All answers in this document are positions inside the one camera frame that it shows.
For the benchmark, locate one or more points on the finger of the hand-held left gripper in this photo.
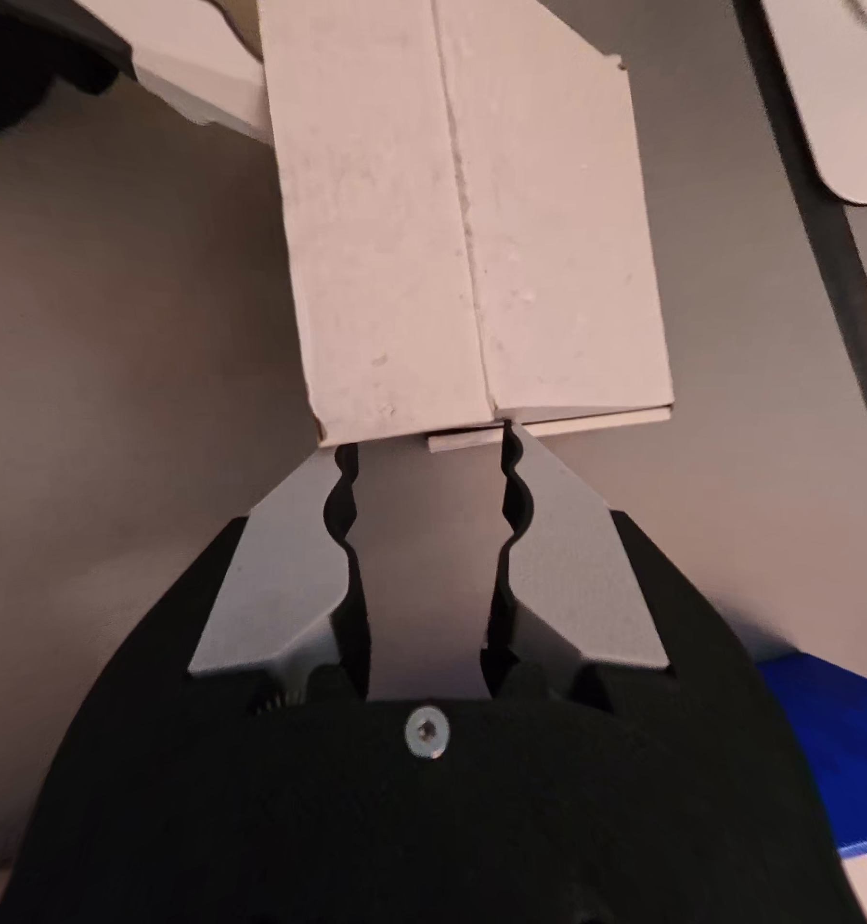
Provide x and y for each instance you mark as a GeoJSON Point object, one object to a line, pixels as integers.
{"type": "Point", "coordinates": [202, 58]}

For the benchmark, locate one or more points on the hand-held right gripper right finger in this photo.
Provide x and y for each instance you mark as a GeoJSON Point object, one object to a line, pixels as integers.
{"type": "Point", "coordinates": [585, 592]}

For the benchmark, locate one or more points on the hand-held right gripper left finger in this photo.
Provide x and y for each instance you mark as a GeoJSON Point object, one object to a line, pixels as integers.
{"type": "Point", "coordinates": [274, 592]}

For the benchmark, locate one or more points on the white cardboard box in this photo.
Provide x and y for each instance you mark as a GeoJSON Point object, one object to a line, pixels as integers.
{"type": "Point", "coordinates": [462, 216]}

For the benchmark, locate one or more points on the blue plastic bin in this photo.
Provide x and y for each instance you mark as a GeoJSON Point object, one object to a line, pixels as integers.
{"type": "Point", "coordinates": [845, 758]}

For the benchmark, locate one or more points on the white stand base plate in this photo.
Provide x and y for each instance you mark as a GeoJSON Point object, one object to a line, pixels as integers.
{"type": "Point", "coordinates": [845, 94]}

